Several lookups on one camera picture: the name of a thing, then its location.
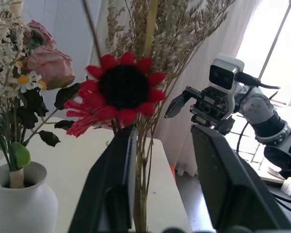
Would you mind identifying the thin black cable loop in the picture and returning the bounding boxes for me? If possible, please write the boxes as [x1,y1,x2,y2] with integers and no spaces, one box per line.
[236,121,252,156]

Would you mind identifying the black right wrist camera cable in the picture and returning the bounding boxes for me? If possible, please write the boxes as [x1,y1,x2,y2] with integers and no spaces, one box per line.
[235,71,281,90]

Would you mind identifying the white curtain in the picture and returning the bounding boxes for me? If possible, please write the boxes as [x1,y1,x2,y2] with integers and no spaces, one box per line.
[89,0,291,178]

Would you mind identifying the black floor cables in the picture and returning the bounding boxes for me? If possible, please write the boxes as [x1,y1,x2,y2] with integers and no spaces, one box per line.
[268,188,291,225]

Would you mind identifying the pink rose daisy bouquet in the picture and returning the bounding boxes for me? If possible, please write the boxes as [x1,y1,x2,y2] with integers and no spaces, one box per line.
[0,0,82,189]

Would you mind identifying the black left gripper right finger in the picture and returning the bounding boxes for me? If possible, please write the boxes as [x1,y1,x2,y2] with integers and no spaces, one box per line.
[191,124,291,230]

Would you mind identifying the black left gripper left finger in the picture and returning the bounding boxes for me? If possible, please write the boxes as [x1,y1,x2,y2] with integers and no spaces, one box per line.
[67,125,139,233]

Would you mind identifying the red sunflower dried grass bouquet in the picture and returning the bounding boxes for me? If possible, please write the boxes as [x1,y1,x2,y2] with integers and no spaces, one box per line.
[63,0,236,233]

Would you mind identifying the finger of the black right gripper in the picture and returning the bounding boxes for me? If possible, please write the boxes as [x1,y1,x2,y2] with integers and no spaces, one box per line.
[216,117,236,136]
[164,93,193,119]

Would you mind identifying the white ceramic vase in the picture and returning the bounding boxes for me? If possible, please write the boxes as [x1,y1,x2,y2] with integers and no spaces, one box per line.
[0,161,59,233]

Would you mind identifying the window with metal frame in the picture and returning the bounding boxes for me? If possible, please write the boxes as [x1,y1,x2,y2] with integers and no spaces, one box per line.
[234,0,291,110]

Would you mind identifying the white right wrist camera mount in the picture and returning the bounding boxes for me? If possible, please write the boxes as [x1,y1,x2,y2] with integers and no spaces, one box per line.
[208,53,245,120]

